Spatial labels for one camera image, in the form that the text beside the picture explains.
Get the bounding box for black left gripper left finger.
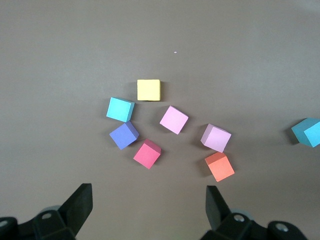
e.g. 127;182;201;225
0;183;94;240

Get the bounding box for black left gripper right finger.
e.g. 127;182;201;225
199;185;309;240

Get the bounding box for orange foam cube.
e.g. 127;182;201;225
204;151;236;183

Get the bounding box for pink foam cube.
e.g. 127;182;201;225
200;123;232;154
159;105;189;136

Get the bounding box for turquoise foam cube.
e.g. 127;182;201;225
105;96;136;123
290;117;320;149

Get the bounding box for red foam cube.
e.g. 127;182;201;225
132;138;162;171

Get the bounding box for purple foam cube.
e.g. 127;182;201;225
108;121;140;151

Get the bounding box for yellow foam cube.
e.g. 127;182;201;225
136;79;162;102

